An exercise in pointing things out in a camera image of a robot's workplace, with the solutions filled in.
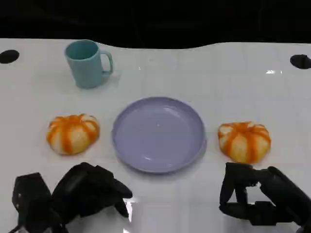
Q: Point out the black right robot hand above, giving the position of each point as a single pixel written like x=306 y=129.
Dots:
x=281 y=194

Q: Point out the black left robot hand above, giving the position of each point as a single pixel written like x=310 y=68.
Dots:
x=80 y=189

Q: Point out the pale green mug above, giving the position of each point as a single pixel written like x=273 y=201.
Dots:
x=85 y=68

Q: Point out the lilac plate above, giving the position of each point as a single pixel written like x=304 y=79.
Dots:
x=159 y=134

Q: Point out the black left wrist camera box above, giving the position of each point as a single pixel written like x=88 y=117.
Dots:
x=30 y=194

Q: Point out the orange white toy bread roll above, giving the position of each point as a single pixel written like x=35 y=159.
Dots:
x=244 y=142
x=73 y=134

